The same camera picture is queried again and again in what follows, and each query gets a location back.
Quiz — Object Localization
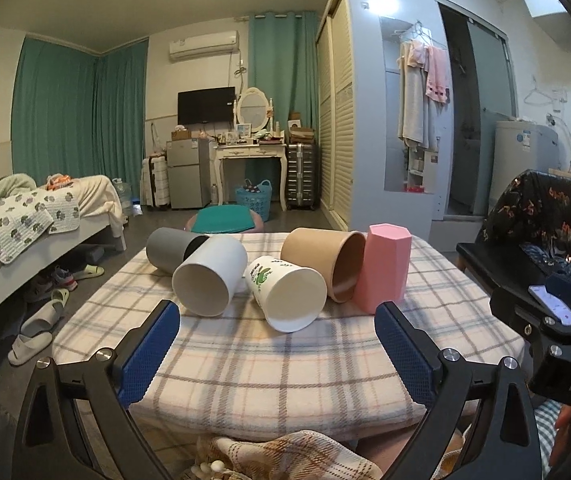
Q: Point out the blue laundry basket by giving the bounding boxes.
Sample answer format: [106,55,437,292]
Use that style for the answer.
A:
[236,179,272,214]

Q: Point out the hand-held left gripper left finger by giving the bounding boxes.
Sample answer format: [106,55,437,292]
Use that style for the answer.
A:
[12,299,197,480]

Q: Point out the white cup with green print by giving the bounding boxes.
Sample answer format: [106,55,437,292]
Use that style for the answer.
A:
[244,255,327,334]

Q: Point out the smartphone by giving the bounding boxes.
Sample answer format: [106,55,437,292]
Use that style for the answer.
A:
[529,285,571,326]

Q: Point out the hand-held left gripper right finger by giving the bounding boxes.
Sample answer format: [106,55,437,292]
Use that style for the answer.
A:
[374,301,546,480]

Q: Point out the beige plaid cloth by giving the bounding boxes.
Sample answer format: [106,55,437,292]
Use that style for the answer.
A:
[194,432,382,480]

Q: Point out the large water bottle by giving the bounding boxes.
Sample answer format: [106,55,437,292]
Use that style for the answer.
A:
[112,177,134,217]

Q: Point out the dark floral cloth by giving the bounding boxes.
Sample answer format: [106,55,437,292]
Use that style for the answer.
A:
[483,170,571,286]

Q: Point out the pink faceted cup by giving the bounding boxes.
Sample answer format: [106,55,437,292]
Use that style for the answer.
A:
[353,223,413,316]

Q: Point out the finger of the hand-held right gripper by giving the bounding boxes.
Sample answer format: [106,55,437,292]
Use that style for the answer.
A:
[489,284,552,361]

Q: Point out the white wardrobe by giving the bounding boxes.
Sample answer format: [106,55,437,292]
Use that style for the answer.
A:
[314,0,447,232]

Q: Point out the grey cup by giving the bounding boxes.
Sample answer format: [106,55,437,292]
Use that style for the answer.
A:
[145,227,211,276]

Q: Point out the cardboard box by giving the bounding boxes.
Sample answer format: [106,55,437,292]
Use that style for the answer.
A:
[288,119,317,145]

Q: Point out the patterned quilted blanket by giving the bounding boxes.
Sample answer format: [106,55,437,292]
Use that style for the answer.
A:
[0,187,82,264]

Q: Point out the pink hanging towel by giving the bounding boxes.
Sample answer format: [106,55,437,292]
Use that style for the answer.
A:
[424,45,451,107]

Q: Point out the white suitcase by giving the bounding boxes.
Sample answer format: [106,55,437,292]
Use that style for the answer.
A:
[140,155,170,211]

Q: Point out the white dressing table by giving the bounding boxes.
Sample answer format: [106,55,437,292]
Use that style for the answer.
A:
[214,141,288,212]

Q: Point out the plain white cup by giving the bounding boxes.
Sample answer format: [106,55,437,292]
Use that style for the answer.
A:
[172,236,249,317]

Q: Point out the pair of sneakers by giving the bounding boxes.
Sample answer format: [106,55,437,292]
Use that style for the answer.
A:
[24,266,78,302]

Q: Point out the glass bathroom door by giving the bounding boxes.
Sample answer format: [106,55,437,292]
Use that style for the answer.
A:
[439,2,510,217]

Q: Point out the green curtain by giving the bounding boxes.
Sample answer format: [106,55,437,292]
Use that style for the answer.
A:
[248,10,321,147]
[94,40,149,178]
[12,35,99,177]

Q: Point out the grey mini fridge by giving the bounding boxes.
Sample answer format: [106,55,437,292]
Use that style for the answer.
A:
[166,138,212,210]

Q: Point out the brown paper cup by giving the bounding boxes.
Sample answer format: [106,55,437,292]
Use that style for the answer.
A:
[280,227,367,304]

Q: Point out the oval white mirror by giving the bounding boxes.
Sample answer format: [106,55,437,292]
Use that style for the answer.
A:
[238,87,272,132]

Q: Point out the plaid tablecloth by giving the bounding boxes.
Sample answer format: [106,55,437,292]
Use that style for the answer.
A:
[52,232,527,453]

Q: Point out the white air conditioner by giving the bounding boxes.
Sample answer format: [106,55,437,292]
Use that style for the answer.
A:
[168,30,241,64]

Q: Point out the teal stool cushion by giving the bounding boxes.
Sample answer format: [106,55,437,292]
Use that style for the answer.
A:
[184,204,266,235]

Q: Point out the white slipper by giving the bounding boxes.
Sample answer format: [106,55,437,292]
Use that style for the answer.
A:
[8,332,54,366]
[19,300,66,337]

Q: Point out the black television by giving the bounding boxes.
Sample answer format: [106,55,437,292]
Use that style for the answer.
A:
[177,86,236,125]

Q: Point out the white washing machine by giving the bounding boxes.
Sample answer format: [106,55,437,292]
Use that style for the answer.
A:
[489,120,571,213]

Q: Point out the grey hanging towel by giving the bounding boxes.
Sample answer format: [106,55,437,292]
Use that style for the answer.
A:
[399,42,439,150]

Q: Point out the blue checked cloth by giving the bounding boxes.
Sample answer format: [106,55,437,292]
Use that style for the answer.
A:
[533,400,562,463]

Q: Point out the wire clothes hanger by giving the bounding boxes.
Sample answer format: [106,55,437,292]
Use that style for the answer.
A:
[524,76,567,112]

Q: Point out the silver suitcase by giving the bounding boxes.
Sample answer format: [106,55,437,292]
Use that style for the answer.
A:
[284,143,319,212]

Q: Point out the bed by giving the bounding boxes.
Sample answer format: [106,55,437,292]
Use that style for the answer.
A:
[0,175,127,343]

